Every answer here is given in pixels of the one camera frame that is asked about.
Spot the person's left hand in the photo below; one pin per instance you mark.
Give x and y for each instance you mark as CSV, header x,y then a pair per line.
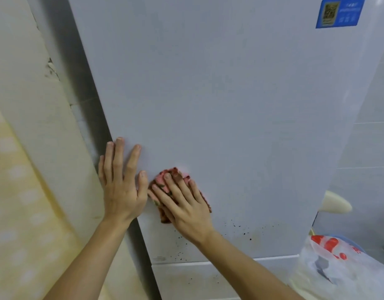
x,y
121,196

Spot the person's right hand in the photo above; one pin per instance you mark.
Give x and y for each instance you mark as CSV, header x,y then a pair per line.
x,y
187,212

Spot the person's right middle finger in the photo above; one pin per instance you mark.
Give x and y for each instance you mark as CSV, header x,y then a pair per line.
x,y
174,189

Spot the person's right little finger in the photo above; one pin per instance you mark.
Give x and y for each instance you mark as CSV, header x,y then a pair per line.
x,y
195,192

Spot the person's left middle finger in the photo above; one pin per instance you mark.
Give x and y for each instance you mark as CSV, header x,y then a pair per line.
x,y
118,157

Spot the person's left little finger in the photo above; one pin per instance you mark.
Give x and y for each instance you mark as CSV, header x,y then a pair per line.
x,y
101,170

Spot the person's right thumb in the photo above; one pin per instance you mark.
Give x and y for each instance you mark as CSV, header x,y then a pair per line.
x,y
151,196

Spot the person's left thumb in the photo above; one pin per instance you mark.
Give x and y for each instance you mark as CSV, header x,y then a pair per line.
x,y
143,185

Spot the pink cleaning cloth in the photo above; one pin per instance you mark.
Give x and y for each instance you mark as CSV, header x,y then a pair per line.
x,y
176,172

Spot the person's left forearm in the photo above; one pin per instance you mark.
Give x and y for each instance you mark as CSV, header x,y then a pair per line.
x,y
91,262

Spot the person's right forearm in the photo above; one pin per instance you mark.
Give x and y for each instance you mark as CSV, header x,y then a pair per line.
x,y
242,268

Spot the yellow patterned curtain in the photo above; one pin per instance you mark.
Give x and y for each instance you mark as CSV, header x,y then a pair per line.
x,y
26,215

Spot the white refrigerator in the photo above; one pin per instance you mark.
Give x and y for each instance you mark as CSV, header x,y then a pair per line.
x,y
229,96

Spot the blue plastic bucket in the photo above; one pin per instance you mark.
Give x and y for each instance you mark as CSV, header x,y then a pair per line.
x,y
351,242

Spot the white red-printed plastic bag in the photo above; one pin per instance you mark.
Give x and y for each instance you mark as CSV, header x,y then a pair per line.
x,y
342,271

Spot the blue label sticker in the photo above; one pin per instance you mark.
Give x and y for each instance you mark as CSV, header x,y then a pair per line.
x,y
340,10

